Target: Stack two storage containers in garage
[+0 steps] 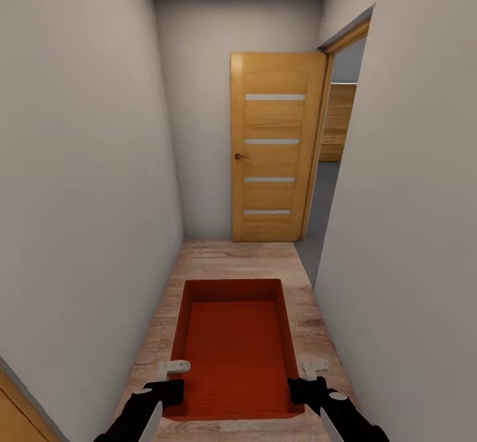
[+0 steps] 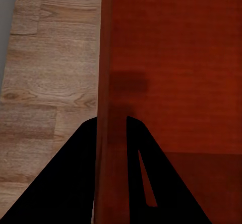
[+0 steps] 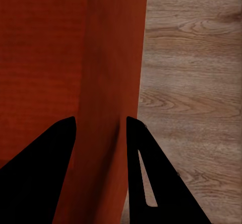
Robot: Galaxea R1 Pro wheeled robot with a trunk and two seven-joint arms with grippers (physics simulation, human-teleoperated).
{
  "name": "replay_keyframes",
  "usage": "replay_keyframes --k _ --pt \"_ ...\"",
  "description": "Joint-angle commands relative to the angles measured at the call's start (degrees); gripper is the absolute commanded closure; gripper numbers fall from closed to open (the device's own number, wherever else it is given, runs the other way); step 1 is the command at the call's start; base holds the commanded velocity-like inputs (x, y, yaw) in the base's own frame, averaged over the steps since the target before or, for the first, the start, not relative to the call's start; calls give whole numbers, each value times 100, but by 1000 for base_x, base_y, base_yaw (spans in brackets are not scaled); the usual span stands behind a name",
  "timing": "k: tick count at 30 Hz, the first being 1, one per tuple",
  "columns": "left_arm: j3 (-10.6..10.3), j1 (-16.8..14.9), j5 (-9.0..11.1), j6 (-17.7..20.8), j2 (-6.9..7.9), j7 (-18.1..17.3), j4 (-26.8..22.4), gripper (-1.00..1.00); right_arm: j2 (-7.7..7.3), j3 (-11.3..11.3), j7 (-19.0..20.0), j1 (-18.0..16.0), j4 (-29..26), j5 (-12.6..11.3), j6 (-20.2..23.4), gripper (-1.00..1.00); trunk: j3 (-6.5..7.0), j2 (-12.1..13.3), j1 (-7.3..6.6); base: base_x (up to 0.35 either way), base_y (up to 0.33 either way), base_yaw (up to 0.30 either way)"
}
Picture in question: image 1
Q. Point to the garage door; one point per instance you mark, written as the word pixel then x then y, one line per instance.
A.
pixel 339 107

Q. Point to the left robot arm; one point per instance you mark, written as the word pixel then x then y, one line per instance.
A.
pixel 142 413

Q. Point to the storage box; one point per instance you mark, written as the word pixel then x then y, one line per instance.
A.
pixel 236 336

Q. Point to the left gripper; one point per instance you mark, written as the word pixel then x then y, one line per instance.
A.
pixel 174 390

